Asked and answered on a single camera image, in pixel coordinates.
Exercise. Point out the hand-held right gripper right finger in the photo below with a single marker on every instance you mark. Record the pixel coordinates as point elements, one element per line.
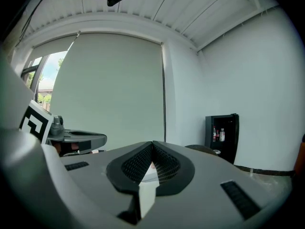
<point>202,194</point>

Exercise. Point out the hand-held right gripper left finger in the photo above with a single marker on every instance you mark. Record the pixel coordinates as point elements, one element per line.
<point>107,187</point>

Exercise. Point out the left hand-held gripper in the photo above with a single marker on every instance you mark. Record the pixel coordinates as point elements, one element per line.
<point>35,120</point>

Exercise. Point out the person's left hand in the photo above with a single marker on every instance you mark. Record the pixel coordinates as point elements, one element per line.
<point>74,147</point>

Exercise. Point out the white tape roll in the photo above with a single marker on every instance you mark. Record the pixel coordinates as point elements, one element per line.
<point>216,151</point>

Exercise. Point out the large grey roller blind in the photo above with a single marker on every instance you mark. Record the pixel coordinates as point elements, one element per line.
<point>109,92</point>

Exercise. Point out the small red bottle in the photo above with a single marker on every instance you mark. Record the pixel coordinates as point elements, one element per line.
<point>217,135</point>

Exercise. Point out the dark red-label bottle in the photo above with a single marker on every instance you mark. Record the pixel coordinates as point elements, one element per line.
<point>214,133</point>

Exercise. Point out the clear white-label bottle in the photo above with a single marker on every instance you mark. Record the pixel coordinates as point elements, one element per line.
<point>222,135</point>

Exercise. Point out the black cabinet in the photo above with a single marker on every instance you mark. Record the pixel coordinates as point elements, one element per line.
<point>228,137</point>

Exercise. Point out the small grey roller blind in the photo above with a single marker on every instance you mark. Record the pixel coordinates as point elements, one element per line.
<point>52,45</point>

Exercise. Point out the black window frame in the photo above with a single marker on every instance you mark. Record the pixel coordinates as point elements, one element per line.
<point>35,77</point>

